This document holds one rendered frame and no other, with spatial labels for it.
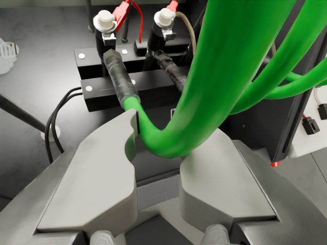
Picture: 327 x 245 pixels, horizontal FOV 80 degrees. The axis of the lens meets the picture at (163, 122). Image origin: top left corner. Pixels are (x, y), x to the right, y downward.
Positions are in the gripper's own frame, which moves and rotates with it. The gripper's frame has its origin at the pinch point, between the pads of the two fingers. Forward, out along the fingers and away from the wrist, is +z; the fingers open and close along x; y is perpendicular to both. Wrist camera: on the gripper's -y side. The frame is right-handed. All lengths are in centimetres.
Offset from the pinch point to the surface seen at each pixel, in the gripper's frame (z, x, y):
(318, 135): 24.8, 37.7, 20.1
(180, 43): 31.1, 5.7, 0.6
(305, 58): 21.3, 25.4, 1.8
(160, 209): 70, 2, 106
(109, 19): 15.9, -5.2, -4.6
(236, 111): 3.2, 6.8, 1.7
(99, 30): 16.1, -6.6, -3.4
